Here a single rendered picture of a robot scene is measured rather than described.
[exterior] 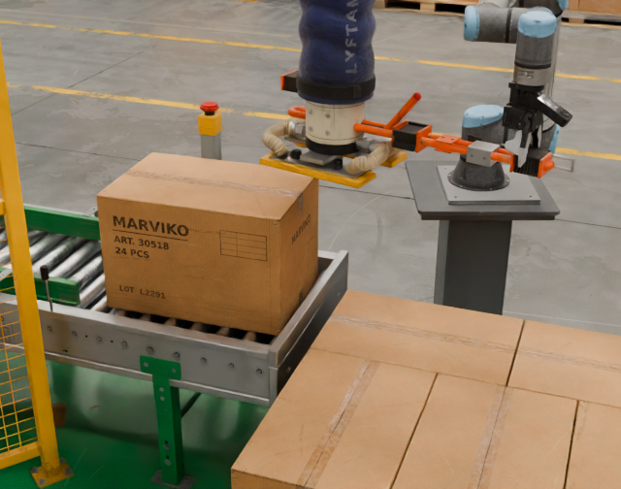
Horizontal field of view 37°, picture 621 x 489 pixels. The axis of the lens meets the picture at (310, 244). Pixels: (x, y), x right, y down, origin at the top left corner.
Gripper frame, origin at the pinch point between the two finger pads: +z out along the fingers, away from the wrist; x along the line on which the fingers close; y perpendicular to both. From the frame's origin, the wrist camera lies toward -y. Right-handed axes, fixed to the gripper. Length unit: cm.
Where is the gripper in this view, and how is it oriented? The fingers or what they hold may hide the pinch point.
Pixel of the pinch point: (529, 159)
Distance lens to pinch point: 250.9
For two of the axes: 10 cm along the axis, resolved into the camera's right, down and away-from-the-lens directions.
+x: -5.6, 3.6, -7.5
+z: -0.1, 9.0, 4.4
